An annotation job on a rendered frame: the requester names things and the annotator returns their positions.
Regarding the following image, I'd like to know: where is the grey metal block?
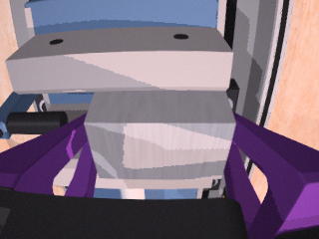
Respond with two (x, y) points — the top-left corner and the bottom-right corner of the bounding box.
(84, 91), (236, 180)

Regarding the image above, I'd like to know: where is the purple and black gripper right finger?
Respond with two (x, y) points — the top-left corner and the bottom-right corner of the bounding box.
(223, 112), (319, 239)

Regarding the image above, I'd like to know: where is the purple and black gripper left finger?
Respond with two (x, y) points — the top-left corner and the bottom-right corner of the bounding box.
(0, 113), (97, 197)

